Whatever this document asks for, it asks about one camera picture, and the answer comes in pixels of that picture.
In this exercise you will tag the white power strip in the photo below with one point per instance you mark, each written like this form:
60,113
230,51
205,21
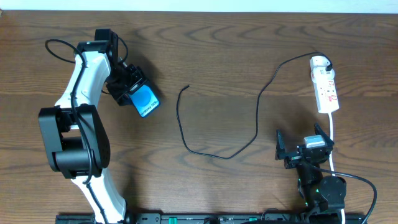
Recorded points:
322,75

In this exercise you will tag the blue Galaxy smartphone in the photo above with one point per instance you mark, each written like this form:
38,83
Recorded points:
145,100

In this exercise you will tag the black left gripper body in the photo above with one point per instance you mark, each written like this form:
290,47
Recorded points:
123,90

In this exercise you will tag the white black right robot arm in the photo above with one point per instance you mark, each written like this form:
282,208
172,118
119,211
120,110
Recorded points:
322,194

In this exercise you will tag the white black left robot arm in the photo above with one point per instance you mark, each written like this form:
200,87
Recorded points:
74,137

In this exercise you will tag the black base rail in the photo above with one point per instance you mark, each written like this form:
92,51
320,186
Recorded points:
268,217

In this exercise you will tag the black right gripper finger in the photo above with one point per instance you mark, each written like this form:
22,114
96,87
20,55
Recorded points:
280,151
318,131

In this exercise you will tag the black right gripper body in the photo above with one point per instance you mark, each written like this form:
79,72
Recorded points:
302,155

